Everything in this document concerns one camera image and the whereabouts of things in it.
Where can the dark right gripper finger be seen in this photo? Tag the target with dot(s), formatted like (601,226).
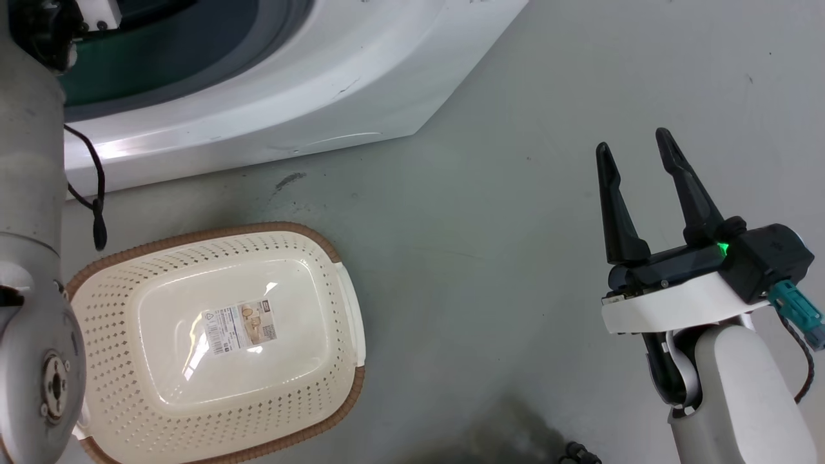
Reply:
(696,200)
(620,219)

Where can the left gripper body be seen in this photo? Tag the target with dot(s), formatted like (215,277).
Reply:
(97,13)

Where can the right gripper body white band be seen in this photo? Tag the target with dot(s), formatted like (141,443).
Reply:
(677,303)

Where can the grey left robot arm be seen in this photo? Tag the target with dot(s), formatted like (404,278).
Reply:
(29,193)

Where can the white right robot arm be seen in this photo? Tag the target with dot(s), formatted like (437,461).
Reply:
(741,399)

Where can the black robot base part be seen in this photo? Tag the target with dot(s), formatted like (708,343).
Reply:
(580,454)

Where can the grey washing machine door seal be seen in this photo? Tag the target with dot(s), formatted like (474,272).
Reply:
(258,48)

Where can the white washing machine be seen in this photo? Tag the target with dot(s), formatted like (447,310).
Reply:
(335,71)

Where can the cream laundry basket brown rim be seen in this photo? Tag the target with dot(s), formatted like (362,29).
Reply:
(161,386)

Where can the paper label sticker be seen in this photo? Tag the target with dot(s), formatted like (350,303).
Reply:
(240,327)

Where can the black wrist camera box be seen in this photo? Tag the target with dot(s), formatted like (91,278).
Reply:
(770,258)

